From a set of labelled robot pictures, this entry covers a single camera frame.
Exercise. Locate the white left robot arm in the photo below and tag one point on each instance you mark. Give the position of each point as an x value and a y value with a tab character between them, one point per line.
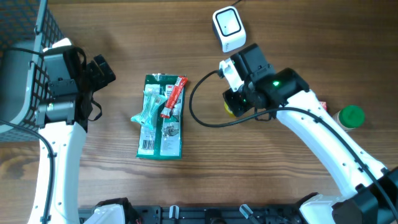
63	124

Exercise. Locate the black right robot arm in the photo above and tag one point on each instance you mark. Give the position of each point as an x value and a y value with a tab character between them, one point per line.
368	189

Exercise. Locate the green lid jar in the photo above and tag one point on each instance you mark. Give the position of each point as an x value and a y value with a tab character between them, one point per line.
350	117

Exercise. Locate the green snack packet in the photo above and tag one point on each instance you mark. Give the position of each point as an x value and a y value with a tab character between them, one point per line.
164	142

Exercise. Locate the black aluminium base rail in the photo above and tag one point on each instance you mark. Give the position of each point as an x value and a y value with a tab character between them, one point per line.
268	214

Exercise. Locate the grey plastic mesh basket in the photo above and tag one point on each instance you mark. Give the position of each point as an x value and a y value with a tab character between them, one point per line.
27	28

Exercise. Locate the white barcode scanner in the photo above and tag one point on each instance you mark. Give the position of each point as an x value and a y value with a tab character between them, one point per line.
228	28

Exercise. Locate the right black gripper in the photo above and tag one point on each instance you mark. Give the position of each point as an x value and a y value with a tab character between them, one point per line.
231	97

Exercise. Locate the yellow Vim liquid bottle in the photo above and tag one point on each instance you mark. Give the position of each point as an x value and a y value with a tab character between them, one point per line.
228	110

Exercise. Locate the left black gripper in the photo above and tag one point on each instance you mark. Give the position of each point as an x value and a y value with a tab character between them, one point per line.
98	80

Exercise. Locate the red Nescafe stick sachet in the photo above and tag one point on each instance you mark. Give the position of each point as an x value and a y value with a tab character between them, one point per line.
172	99

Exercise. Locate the mint green sachet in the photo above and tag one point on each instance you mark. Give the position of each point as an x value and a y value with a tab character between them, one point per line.
150	108

